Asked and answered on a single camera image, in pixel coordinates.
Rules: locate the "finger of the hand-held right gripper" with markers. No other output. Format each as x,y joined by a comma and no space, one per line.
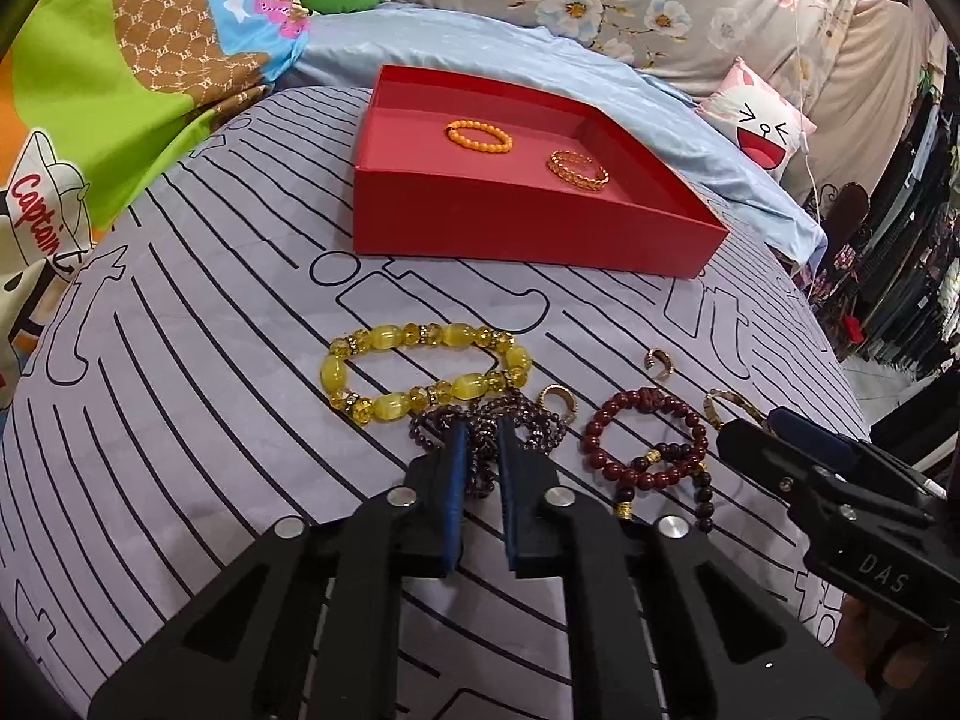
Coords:
810,431
757,454

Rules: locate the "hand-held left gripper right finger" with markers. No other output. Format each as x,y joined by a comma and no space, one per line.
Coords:
517,495

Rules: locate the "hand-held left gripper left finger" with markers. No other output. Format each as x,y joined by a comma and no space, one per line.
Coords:
454,495

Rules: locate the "thin gold bangle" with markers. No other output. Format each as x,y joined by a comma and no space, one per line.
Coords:
711,405

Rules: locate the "red cardboard box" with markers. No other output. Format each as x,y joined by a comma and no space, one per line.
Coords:
525,232

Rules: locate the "row of hanging dark clothes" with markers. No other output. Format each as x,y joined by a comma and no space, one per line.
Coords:
915,240

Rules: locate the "dark wooden chair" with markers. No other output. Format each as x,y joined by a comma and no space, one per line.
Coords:
847,210

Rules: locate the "grey line-print bedsheet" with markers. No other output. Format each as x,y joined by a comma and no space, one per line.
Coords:
225,390

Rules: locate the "pink cartoon face pillow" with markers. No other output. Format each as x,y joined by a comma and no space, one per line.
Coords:
757,127

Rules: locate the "beige cloth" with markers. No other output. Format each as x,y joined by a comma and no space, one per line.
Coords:
877,90

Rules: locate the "light blue blanket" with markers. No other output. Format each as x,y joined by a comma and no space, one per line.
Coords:
487,45

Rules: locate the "colourful cartoon monkey blanket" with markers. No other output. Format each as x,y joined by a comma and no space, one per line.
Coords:
75,90

